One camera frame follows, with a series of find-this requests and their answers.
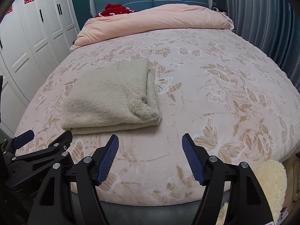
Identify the beige knit sweater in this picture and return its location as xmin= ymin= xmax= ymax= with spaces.
xmin=61 ymin=58 xmax=161 ymax=135

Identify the floral gift box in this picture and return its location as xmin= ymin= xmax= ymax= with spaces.
xmin=276 ymin=207 xmax=288 ymax=225

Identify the white wardrobe with red stickers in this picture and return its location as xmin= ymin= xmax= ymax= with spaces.
xmin=1 ymin=0 xmax=79 ymax=137

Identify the red garment on bed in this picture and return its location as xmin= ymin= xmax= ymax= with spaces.
xmin=94 ymin=4 xmax=136 ymax=18

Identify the grey-blue pleated curtain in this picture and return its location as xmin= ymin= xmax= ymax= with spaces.
xmin=226 ymin=0 xmax=299 ymax=88

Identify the pink folded duvet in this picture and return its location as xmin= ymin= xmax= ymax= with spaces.
xmin=70 ymin=4 xmax=234 ymax=51

